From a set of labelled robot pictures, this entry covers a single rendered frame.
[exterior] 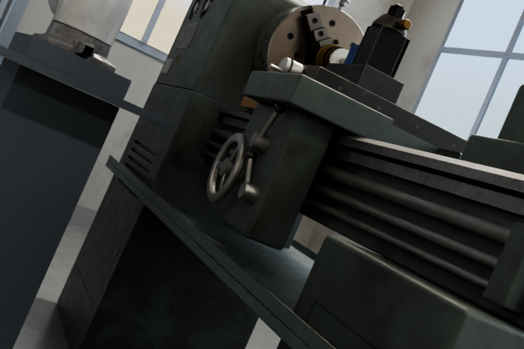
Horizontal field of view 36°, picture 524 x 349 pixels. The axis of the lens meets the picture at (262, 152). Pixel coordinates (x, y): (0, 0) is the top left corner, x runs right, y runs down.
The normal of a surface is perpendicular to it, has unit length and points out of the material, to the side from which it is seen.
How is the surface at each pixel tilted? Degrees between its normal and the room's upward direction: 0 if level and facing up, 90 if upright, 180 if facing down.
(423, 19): 90
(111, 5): 88
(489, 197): 90
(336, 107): 90
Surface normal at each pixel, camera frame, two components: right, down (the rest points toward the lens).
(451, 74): -0.81, -0.37
